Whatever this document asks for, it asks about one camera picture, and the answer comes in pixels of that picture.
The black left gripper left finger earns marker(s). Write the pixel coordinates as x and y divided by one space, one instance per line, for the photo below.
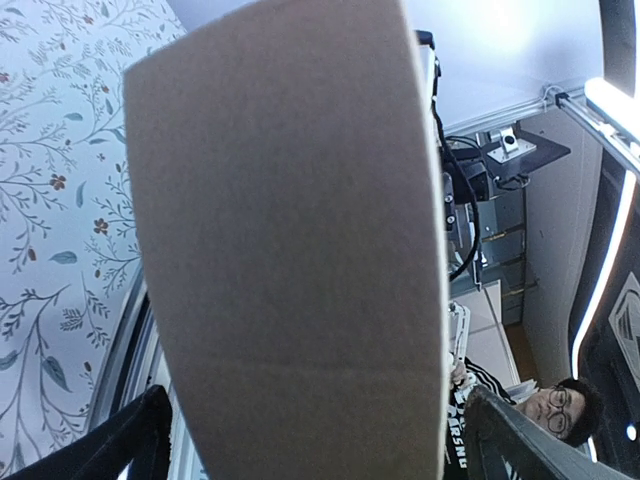
136 438

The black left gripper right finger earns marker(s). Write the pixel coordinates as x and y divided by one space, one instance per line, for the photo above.
497 435

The brown cardboard box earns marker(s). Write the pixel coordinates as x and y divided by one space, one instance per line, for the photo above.
287 198

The person with glasses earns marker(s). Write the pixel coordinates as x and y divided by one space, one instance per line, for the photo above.
569 411

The floral patterned table mat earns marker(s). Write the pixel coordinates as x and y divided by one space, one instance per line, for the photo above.
69 249

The front aluminium rail frame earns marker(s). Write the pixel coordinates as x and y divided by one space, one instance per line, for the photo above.
135 361

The dark wall panel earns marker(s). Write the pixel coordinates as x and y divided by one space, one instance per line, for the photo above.
608 341

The overhead camera on mount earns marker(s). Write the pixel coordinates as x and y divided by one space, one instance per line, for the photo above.
510 160

